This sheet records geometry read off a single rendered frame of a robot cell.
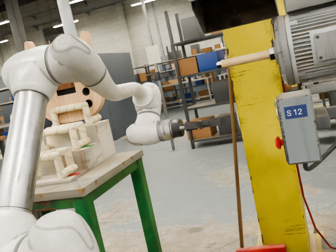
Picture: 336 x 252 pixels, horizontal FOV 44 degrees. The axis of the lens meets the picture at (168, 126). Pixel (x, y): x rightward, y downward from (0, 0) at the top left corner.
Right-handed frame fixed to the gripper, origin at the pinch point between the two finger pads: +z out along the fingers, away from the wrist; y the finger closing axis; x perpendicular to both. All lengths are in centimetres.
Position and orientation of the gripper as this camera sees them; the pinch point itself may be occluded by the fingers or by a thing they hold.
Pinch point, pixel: (220, 121)
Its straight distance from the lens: 168.0
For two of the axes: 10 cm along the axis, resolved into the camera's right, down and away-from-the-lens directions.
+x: -1.5, -9.9, 0.2
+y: -3.3, 0.3, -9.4
